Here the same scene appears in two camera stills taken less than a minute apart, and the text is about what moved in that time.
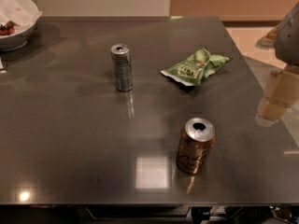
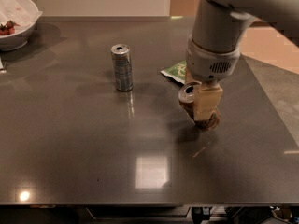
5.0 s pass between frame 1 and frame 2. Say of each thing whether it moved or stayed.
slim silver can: stayed
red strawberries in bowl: stayed
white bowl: stayed
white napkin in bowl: stayed
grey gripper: moved
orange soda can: moved
